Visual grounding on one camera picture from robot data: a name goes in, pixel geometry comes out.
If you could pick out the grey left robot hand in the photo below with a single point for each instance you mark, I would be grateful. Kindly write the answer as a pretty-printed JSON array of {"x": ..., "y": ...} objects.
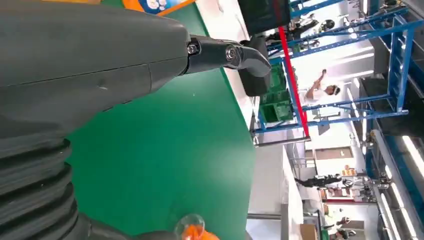
[{"x": 82, "y": 49}]

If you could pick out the orange drink bottle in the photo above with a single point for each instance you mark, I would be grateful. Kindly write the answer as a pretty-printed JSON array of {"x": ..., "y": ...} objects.
[
  {"x": 193, "y": 232},
  {"x": 155, "y": 5}
]

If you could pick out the green table mat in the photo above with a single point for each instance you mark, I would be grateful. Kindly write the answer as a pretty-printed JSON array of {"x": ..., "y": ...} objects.
[{"x": 159, "y": 149}]

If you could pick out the white table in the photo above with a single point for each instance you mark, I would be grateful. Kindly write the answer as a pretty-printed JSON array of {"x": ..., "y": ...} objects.
[{"x": 225, "y": 20}]

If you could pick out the dark monitor screen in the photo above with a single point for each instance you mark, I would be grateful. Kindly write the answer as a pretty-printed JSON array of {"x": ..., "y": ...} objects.
[{"x": 265, "y": 15}]

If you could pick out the green plastic crate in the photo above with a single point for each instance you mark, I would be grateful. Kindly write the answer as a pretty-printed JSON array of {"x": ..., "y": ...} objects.
[{"x": 275, "y": 112}]

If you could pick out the red pole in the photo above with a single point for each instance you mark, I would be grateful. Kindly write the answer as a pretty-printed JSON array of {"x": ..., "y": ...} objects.
[{"x": 291, "y": 76}]

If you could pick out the large white board panel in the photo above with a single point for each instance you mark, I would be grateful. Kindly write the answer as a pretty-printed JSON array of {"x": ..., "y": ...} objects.
[{"x": 268, "y": 185}]

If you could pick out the person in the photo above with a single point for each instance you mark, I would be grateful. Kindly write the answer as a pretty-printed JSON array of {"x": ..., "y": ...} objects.
[
  {"x": 314, "y": 94},
  {"x": 318, "y": 181}
]

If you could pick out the brown cardboard box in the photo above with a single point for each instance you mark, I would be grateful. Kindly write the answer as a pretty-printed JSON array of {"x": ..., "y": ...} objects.
[{"x": 308, "y": 232}]

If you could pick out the blue metal rack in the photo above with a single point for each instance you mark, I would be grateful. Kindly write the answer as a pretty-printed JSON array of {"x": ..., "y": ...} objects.
[{"x": 400, "y": 66}]

